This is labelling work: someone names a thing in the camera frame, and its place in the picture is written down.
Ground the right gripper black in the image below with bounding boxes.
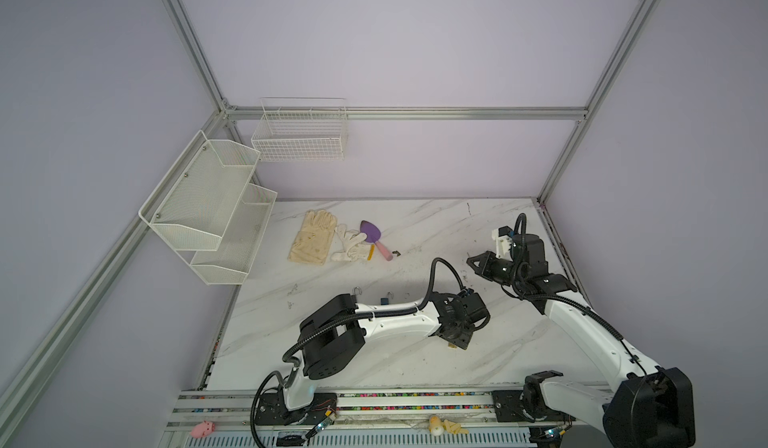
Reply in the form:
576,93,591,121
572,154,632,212
465,250,524,287

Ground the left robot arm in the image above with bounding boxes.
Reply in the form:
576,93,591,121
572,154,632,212
249,257,491,447

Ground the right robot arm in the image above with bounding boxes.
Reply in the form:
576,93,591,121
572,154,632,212
467,214,696,447

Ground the purple pink trowel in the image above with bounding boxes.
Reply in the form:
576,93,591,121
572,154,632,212
360,220,394,261

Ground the white knit glove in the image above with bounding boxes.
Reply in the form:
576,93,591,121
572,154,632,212
330,224,374,262

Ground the beige leather glove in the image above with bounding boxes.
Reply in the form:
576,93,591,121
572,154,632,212
288,209,337,266

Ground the lower white mesh shelf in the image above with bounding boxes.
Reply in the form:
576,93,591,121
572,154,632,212
191,183,277,285

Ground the pink toy figure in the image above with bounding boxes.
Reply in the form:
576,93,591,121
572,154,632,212
190,421,215,439

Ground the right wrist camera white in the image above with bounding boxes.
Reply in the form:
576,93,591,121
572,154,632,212
492,226,515,260

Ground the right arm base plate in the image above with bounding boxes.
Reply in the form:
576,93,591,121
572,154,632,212
491,389,574,423

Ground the beige toy on rail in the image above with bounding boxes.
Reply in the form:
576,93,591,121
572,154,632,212
428,415,469,437

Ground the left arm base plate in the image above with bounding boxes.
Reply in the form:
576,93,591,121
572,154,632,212
251,389,338,427

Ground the white wire basket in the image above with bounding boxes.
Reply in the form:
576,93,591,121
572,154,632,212
251,98,348,162

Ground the aluminium rail frame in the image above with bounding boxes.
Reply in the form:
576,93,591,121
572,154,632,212
160,384,589,447

